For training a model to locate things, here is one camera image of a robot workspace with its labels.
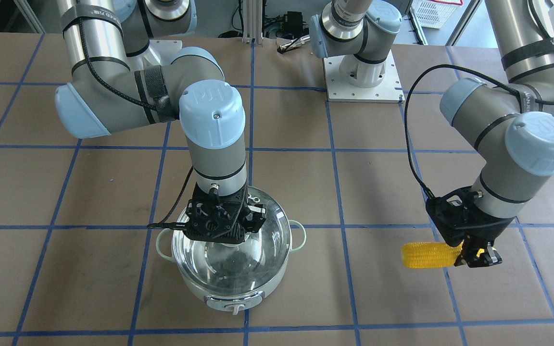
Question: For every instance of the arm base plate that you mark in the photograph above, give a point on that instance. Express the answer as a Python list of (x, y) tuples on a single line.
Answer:
[(348, 79)]

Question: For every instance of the pale green cooking pot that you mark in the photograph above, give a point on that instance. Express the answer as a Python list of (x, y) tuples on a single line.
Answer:
[(238, 302)]

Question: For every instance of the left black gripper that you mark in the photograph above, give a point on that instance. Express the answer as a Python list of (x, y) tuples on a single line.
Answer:
[(486, 227)]

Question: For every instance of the glass pot lid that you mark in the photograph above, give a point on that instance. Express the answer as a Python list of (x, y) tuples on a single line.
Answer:
[(235, 269)]

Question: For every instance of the aluminium frame post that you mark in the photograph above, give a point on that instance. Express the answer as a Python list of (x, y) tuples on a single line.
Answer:
[(252, 21)]

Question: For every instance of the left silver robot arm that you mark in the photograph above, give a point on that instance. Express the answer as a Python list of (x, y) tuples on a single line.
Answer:
[(512, 129)]

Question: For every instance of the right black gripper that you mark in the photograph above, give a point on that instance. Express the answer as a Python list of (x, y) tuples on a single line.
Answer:
[(257, 218)]

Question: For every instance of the yellow corn cob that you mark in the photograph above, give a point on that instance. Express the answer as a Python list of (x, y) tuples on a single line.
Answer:
[(429, 255)]

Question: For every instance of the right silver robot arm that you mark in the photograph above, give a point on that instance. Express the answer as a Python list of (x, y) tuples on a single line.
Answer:
[(117, 85)]

